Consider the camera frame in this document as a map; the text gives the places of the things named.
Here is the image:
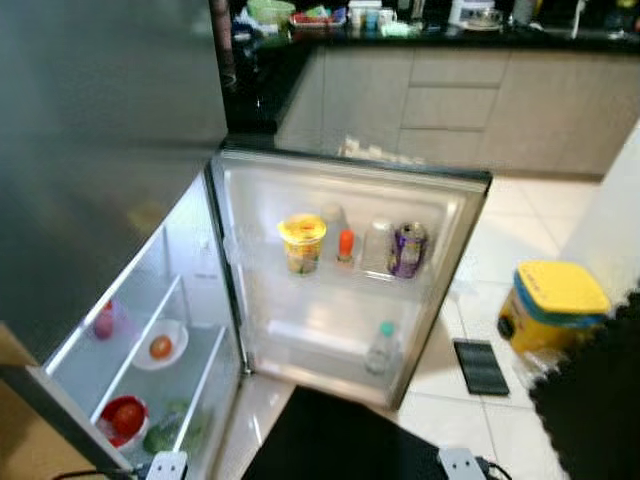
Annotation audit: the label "large black foam puzzle mat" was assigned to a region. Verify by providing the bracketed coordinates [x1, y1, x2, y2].
[528, 288, 640, 480]

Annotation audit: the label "clear plastic bag heap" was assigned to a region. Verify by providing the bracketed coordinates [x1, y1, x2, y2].
[340, 138, 401, 163]

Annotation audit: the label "grey fridge upper door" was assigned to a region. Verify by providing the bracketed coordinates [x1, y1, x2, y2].
[0, 0, 231, 361]

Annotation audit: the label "black flat floor scale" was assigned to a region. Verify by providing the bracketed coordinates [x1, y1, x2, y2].
[453, 338, 511, 397]

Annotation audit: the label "green bowl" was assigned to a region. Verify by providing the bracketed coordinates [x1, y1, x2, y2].
[247, 0, 296, 28]

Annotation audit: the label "grey kitchen cabinet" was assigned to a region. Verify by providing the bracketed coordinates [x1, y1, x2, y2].
[275, 45, 640, 181]

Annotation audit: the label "green leafy vegetables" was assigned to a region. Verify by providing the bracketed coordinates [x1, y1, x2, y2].
[143, 400, 211, 459]

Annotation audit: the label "red tomato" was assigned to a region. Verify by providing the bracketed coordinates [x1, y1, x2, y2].
[112, 403, 146, 436]

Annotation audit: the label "green capped water bottle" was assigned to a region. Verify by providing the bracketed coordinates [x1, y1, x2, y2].
[365, 320, 399, 376]

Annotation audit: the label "clear glass jar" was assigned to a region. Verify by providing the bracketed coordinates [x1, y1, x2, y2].
[362, 220, 393, 276]

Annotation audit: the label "red capped small bottle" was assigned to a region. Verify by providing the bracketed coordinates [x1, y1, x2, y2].
[337, 228, 356, 266]

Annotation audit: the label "small clear plastic bottle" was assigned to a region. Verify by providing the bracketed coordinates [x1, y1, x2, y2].
[320, 203, 349, 236]

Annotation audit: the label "purple drink can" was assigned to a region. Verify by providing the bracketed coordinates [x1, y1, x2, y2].
[390, 222, 429, 279]

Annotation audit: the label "yellow instant cup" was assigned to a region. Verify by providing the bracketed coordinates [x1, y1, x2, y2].
[277, 213, 328, 276]

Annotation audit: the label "grey fridge lower door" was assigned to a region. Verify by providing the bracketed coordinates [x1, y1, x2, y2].
[210, 148, 493, 409]

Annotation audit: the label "red tray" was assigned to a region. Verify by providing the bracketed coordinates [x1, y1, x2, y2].
[290, 8, 346, 29]

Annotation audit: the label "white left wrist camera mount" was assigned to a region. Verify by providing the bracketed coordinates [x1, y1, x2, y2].
[145, 450, 189, 480]

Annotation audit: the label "grey fridge door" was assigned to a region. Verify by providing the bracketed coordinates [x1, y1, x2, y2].
[210, 148, 493, 409]
[0, 0, 231, 361]

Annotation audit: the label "yellow bin blue band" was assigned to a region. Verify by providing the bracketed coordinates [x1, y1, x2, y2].
[497, 260, 613, 373]

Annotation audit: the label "grey steel fridge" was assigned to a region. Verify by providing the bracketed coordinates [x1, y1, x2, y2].
[0, 0, 493, 480]

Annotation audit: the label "pink round fruit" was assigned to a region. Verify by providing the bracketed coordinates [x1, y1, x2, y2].
[93, 300, 116, 341]

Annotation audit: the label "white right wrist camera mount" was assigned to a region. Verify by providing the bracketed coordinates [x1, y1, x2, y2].
[438, 446, 489, 480]

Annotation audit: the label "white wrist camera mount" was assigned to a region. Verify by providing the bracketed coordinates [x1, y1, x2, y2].
[145, 450, 189, 480]
[438, 446, 489, 480]

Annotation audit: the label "red bowl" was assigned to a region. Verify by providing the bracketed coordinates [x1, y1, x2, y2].
[98, 395, 151, 449]

